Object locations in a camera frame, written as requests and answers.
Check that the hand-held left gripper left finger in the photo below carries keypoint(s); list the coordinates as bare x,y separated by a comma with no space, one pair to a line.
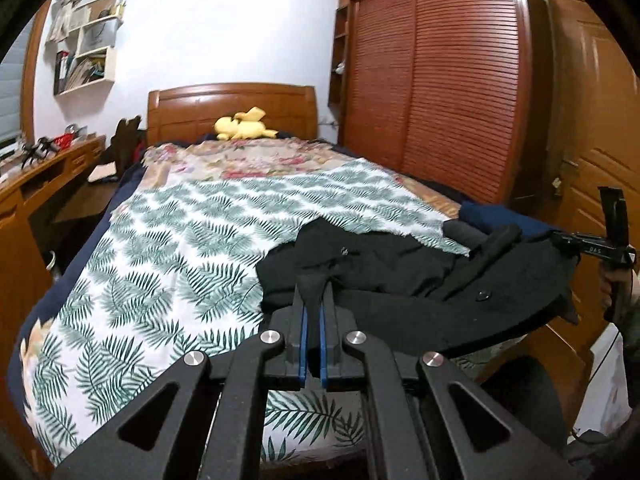
301,355

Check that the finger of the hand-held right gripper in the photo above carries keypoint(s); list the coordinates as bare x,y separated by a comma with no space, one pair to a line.
575,242

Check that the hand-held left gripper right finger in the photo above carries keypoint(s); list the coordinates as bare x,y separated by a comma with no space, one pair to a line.
322,355

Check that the black double-breasted coat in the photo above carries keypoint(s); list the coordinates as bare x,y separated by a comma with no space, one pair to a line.
400,285

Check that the folded navy blue clothes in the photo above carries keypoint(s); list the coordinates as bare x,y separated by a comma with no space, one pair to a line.
500,215

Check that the folded dark grey clothes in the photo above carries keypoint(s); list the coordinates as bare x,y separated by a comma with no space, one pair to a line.
465,232

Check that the person's right hand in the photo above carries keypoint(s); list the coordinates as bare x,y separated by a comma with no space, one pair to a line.
606,285

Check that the wooden door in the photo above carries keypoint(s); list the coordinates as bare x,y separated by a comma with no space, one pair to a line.
595,100

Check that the leaf print bed sheet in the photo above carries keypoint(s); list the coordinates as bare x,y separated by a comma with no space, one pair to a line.
165,260

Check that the floral blanket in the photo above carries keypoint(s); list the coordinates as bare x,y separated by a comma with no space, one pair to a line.
240,160

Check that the wooden louvred wardrobe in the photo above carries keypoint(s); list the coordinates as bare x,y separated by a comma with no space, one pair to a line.
440,75

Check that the yellow plush toy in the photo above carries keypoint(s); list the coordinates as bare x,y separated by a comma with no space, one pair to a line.
245,126

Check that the wooden bed headboard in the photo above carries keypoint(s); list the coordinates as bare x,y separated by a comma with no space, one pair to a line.
225,110

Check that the small waste bin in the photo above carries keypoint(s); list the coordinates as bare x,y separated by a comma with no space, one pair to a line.
54,262

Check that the dark desk chair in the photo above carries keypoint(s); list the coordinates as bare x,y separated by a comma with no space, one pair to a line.
122,150

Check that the wooden desk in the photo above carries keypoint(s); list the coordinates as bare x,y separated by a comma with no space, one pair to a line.
30,195

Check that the red basket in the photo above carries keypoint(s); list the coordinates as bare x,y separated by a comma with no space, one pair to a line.
63,139

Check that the black gadget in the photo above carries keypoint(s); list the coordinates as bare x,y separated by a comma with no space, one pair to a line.
37,149

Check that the grey window blind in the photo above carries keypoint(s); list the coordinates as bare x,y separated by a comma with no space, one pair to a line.
10,105

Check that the tied beige curtain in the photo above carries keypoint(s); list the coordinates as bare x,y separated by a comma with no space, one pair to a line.
67,5

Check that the white wall shelf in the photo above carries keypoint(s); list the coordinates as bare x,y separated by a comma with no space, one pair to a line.
90,50

